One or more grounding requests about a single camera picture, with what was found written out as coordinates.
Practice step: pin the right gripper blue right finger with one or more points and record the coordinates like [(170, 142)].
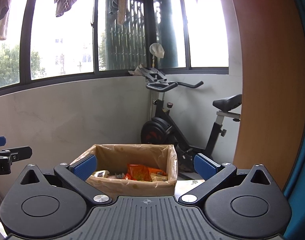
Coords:
[(214, 176)]

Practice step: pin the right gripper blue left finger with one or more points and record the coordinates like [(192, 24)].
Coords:
[(74, 178)]

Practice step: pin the brown cardboard box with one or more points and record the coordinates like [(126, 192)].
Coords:
[(115, 158)]

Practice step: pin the orange red snack bag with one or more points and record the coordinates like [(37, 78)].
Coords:
[(140, 172)]

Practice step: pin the beige hanging sock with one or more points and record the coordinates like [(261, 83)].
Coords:
[(4, 27)]

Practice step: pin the wooden door panel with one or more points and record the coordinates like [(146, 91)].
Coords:
[(266, 44)]

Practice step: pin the white cloth on pole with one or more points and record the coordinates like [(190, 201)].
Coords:
[(157, 50)]

